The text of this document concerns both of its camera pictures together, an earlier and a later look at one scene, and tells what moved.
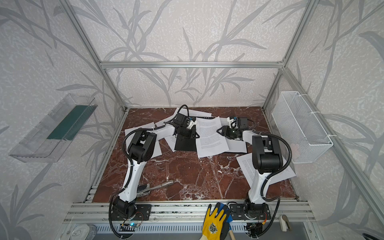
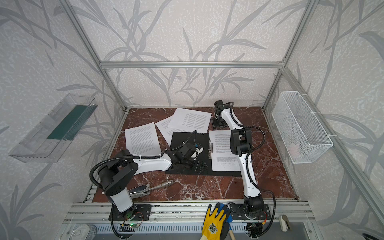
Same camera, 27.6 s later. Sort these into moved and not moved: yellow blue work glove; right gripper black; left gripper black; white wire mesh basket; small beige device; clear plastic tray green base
Moved: left gripper black; right gripper black
Not moved: clear plastic tray green base; white wire mesh basket; small beige device; yellow blue work glove
